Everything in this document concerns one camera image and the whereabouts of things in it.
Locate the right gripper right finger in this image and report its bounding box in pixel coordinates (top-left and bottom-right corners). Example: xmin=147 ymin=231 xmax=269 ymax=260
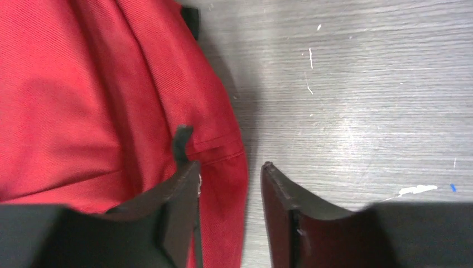
xmin=260 ymin=162 xmax=472 ymax=268

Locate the red backpack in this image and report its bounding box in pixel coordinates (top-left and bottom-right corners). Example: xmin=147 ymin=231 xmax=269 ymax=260
xmin=1 ymin=1 xmax=248 ymax=267

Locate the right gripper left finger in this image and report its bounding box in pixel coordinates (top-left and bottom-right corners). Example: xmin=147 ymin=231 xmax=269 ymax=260
xmin=1 ymin=161 xmax=200 ymax=267

